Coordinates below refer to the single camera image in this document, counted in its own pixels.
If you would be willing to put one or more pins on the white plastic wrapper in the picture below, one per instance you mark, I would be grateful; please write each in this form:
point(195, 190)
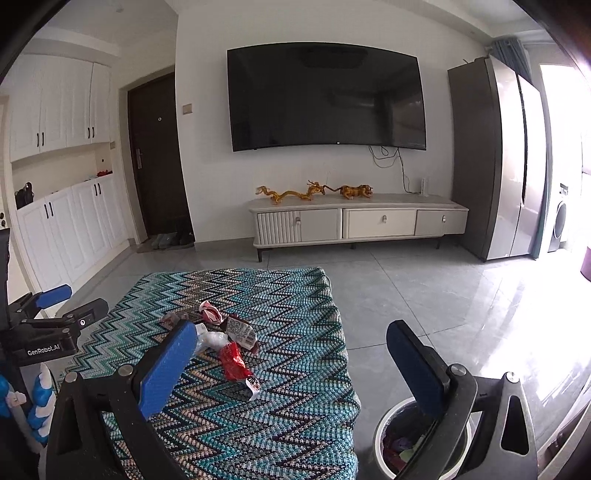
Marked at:
point(212, 340)

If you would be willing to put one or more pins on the white bin with black liner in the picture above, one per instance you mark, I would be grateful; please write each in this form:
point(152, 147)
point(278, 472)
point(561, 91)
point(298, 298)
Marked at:
point(378, 438)

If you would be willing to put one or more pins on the golden dragon figurine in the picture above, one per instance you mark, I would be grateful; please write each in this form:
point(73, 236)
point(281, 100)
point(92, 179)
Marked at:
point(295, 194)

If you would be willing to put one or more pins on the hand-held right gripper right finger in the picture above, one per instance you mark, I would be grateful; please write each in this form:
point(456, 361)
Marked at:
point(415, 369)

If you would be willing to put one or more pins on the black handbag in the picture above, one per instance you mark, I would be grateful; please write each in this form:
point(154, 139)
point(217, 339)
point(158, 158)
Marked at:
point(24, 196)

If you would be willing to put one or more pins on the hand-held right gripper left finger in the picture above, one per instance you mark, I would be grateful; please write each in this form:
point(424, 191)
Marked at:
point(164, 374)

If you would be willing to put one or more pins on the dark red labelled packet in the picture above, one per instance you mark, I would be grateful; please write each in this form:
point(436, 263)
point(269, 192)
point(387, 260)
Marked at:
point(240, 330)

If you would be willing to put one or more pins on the red and white wrapper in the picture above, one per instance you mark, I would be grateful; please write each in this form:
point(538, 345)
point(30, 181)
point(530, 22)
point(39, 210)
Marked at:
point(211, 314)

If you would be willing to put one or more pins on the white wall cabinets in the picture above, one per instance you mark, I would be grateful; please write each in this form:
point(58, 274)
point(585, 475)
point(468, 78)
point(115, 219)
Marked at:
point(64, 110)

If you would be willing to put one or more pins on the silver double-door refrigerator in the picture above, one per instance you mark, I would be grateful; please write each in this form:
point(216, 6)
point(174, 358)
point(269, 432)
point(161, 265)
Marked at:
point(489, 161)

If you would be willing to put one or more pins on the small torn wrapper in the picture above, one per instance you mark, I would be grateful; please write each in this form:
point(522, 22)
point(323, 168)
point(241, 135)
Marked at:
point(253, 386)

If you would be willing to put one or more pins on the wall-mounted black television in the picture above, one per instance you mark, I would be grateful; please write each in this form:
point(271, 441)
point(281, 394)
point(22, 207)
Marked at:
point(323, 97)

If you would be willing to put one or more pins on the red foil wrapper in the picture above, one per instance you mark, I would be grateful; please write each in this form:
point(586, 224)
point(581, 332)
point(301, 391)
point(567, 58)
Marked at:
point(233, 362)

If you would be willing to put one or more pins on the white washing machine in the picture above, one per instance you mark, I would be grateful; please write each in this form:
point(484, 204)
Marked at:
point(558, 221)

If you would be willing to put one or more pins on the dark brown entrance door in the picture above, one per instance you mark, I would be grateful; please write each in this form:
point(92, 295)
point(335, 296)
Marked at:
point(157, 161)

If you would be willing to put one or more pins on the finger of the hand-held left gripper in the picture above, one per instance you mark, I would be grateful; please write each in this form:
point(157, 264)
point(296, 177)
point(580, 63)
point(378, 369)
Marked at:
point(53, 296)
point(83, 316)

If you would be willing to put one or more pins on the white television cabinet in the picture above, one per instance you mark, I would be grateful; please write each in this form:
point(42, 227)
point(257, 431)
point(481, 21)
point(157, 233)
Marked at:
point(378, 221)

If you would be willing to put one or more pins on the golden tiger figurine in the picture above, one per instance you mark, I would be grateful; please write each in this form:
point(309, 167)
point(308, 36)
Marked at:
point(356, 191)

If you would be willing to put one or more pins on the zigzag knitted blanket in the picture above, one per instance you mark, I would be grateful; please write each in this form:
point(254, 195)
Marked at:
point(286, 392)

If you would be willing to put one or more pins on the shoes by door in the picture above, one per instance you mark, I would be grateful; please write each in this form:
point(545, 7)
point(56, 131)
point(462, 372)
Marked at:
point(171, 239)

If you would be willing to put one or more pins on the purple plastic wrapper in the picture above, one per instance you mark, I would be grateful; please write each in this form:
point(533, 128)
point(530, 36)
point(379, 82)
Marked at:
point(406, 444)

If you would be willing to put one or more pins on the clear plastic wrapper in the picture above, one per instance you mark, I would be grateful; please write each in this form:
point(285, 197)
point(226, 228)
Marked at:
point(173, 319)

